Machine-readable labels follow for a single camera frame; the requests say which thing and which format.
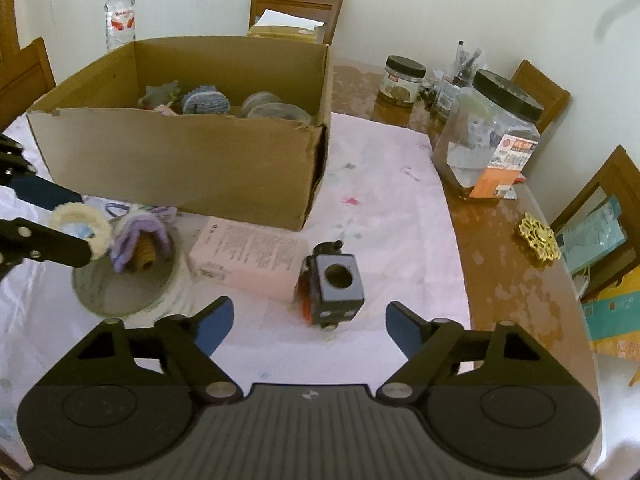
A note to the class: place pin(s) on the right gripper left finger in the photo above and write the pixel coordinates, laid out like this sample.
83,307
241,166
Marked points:
190,343

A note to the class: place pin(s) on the pink knitted basket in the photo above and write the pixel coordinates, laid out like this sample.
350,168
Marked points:
165,110

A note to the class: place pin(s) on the black cube gadget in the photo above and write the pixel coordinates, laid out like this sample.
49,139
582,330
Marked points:
330,286

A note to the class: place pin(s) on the large clear jar black lid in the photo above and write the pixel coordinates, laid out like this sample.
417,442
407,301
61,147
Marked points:
489,136

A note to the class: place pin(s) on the tissue box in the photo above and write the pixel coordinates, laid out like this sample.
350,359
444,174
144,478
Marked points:
278,25

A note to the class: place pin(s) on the pink paper box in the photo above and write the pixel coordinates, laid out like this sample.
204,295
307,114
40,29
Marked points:
262,261

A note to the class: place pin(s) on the small jar black lid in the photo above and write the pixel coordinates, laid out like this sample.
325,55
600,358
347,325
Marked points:
402,80

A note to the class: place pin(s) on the wooden chair behind box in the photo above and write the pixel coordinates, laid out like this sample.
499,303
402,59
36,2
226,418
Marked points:
325,11

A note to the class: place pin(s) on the brown cardboard box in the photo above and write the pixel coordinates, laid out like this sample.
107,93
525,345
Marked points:
96,140

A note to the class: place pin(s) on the gold ornament coaster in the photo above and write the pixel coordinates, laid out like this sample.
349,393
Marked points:
539,238

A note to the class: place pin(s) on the pen holder with pens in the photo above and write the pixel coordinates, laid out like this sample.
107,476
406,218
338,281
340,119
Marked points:
441,88

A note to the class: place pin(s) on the wooden chair far left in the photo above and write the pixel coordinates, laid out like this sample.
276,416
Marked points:
25,78

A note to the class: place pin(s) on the purple knitted flower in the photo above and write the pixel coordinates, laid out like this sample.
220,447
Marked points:
141,236

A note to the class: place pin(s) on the grey round tub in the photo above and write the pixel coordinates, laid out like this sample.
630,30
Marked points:
138,298

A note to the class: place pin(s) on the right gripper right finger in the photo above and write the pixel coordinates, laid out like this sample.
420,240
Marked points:
426,345

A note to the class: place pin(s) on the teal packaging bag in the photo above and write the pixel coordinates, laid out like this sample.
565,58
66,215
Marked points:
593,238

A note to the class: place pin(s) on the yellow teal shopping bag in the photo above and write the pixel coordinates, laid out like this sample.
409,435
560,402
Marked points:
613,319

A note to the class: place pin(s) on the wooden chair right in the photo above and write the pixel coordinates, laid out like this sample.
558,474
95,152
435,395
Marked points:
618,176

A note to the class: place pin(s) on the clear plastic water bottle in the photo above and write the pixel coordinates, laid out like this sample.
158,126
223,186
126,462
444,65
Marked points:
120,23

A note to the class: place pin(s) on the wooden chair middle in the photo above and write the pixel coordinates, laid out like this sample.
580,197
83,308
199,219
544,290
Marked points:
553,98

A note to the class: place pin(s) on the blue grey knitted pouch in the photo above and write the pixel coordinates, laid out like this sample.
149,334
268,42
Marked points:
205,100

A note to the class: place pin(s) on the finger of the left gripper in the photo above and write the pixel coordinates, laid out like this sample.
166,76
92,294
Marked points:
19,174
22,239

